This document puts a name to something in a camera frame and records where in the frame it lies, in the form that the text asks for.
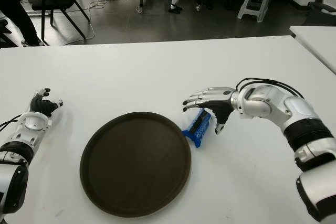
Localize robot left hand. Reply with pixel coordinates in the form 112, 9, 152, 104
28, 88, 64, 117

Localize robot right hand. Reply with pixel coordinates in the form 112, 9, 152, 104
181, 86, 240, 135

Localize blue Oreo cookie pack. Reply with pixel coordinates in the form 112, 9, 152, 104
181, 108, 212, 148

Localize round dark brown tray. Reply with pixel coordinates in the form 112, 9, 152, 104
80, 111, 192, 218

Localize person in black clothes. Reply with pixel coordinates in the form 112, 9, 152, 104
0, 0, 44, 47

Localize neighbouring white table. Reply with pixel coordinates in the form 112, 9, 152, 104
288, 26, 336, 75

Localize black chair with curved armrest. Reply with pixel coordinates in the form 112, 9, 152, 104
306, 1, 336, 27

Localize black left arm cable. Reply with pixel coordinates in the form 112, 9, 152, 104
0, 115, 22, 132

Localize black right forearm cable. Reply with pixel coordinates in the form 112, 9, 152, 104
235, 78, 305, 99

